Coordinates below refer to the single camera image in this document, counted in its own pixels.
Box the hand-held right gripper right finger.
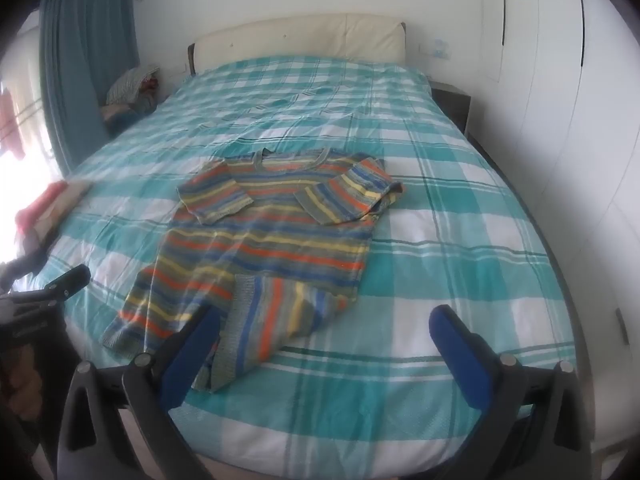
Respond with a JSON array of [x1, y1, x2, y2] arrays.
[[429, 304, 597, 480]]

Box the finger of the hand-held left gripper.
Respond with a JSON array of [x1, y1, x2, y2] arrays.
[[10, 264, 92, 307]]

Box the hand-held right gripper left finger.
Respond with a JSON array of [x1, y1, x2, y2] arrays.
[[56, 304, 222, 480]]

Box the striped knit sweater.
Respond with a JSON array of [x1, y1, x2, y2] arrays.
[[102, 147, 405, 393]]

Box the pile of clothes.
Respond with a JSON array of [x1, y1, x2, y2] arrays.
[[102, 66, 162, 136]]

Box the person's left hand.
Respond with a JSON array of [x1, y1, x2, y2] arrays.
[[0, 347, 44, 421]]

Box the red cloth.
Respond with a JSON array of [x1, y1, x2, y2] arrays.
[[14, 181, 68, 235]]

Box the patterned folded cloth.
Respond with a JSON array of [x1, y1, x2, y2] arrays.
[[30, 180, 94, 252]]

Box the teal plaid bed sheet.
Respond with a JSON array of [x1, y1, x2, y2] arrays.
[[42, 55, 583, 466]]

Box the teal curtain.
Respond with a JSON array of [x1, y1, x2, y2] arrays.
[[39, 0, 141, 176]]

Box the dark nightstand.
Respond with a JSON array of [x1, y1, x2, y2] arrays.
[[429, 80, 472, 136]]

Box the white wardrobe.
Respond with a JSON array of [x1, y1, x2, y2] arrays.
[[480, 0, 640, 461]]

